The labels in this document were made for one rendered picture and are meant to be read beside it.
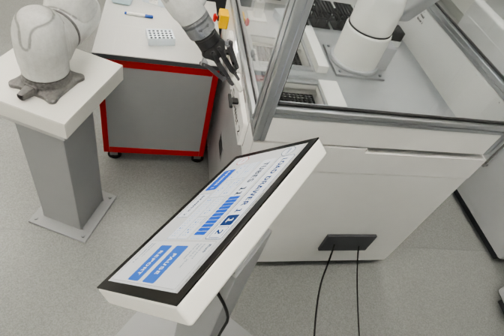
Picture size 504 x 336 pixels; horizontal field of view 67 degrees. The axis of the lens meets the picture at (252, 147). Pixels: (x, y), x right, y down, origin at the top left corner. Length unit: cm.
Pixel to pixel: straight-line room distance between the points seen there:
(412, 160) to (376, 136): 24
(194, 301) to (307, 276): 150
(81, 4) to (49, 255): 116
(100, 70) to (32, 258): 96
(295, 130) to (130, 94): 99
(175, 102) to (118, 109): 29
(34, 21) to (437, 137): 138
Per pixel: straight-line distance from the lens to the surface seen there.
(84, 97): 149
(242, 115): 133
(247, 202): 80
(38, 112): 145
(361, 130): 131
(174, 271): 74
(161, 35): 191
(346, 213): 173
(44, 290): 200
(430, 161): 159
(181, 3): 113
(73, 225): 209
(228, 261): 70
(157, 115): 205
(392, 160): 150
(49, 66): 143
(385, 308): 224
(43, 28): 138
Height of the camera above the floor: 181
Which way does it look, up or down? 45 degrees down
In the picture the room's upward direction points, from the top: 18 degrees clockwise
